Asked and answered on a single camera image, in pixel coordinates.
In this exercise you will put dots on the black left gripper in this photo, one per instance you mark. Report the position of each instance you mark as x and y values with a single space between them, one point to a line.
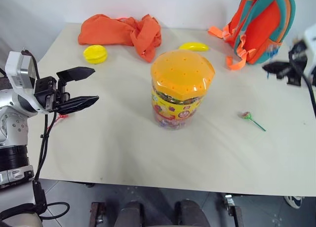
47 91

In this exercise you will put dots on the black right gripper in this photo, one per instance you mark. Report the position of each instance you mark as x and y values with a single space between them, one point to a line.
297 64

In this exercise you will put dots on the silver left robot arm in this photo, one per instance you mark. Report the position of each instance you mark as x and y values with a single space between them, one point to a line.
12 128

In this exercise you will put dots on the orange perforated jar lid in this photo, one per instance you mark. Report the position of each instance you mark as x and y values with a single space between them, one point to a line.
181 72

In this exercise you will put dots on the clear plastic lollipop jar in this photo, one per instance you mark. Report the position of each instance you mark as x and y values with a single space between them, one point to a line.
172 112

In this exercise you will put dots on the red wrapped lollipop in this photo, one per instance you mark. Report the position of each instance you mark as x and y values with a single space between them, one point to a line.
61 117

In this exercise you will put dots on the yellow toy starfruit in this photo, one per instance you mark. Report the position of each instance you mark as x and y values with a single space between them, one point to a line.
95 54

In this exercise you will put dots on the orange and teal backpack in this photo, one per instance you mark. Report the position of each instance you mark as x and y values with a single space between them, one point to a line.
261 27

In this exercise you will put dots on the green-stick wrapped lollipop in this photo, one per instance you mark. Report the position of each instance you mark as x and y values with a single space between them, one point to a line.
247 115

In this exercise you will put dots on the orange cloth bag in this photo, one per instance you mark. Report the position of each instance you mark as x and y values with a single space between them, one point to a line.
111 30

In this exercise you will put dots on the yellow toy banana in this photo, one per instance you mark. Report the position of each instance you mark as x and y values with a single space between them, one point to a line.
195 47

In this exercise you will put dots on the rusty metal table leg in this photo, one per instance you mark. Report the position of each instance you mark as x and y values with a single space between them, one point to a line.
96 214

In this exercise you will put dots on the white and blue shoe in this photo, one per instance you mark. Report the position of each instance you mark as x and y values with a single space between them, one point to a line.
293 201

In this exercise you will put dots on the dark rounded shape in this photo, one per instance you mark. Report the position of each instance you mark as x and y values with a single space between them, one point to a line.
191 213
134 213

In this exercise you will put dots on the metal table leg with caster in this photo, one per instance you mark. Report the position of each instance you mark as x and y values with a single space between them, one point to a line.
233 209

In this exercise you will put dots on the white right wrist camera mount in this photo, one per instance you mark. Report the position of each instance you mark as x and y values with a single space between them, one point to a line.
310 37

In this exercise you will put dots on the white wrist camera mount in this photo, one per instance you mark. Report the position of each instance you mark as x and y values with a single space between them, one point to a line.
310 37
15 74

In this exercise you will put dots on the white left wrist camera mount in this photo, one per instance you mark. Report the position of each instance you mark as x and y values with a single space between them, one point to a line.
15 74

